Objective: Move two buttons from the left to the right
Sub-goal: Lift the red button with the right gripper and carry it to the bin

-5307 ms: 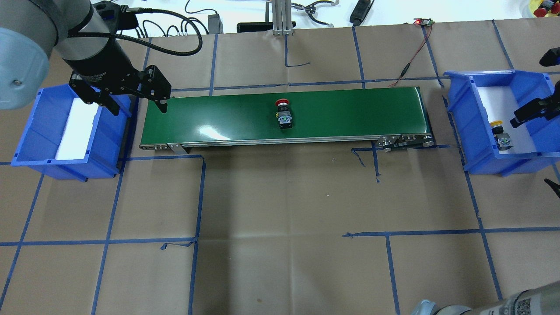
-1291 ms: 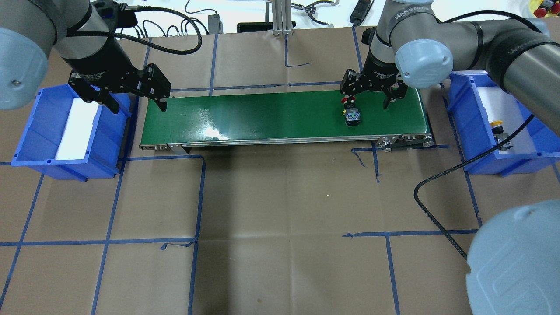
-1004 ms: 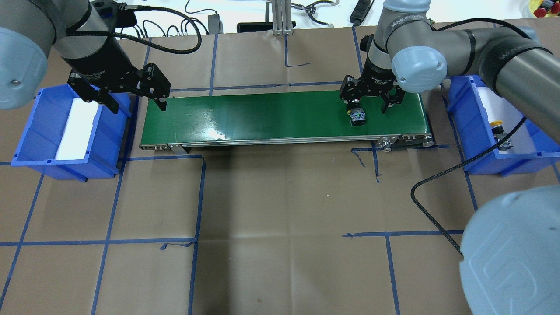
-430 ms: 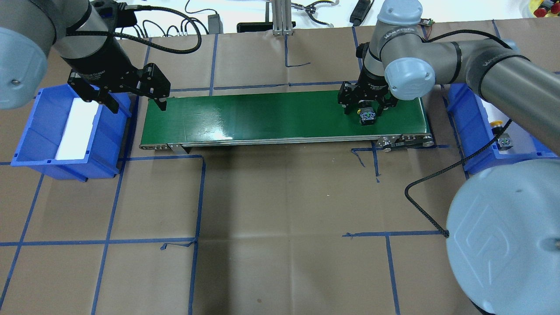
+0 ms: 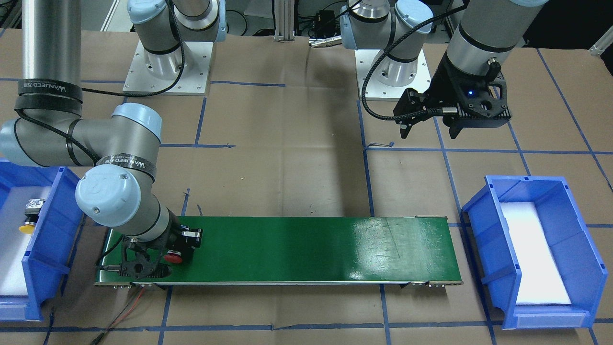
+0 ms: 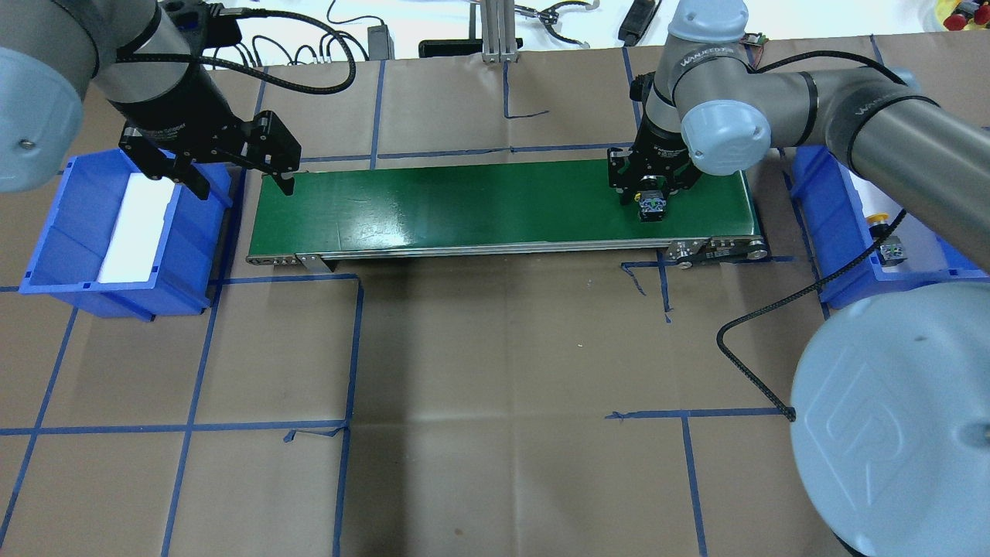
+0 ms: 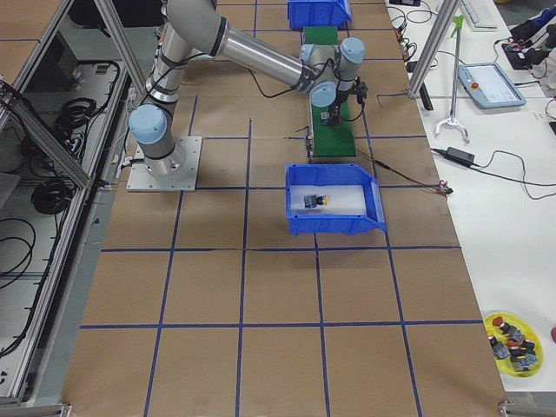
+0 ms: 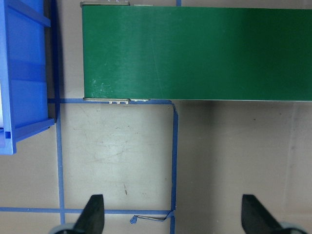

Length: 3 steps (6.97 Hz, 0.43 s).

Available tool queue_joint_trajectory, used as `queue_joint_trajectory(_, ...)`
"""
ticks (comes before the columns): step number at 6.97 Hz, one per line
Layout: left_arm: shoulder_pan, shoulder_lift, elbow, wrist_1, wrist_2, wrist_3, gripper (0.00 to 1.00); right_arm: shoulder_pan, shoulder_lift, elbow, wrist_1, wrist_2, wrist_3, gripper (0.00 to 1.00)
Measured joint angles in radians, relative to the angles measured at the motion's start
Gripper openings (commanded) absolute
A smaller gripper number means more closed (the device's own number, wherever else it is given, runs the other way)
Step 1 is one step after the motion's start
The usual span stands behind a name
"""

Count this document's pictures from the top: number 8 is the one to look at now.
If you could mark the green conveyor belt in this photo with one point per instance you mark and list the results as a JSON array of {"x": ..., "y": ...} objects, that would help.
[{"x": 196, "y": 53}]

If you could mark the left blue storage bin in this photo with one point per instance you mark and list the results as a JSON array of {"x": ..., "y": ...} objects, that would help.
[{"x": 23, "y": 86}]

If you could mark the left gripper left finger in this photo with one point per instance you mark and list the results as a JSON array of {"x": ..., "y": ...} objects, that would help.
[{"x": 91, "y": 220}]

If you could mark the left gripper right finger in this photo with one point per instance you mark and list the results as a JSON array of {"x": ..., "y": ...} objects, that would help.
[{"x": 255, "y": 218}]

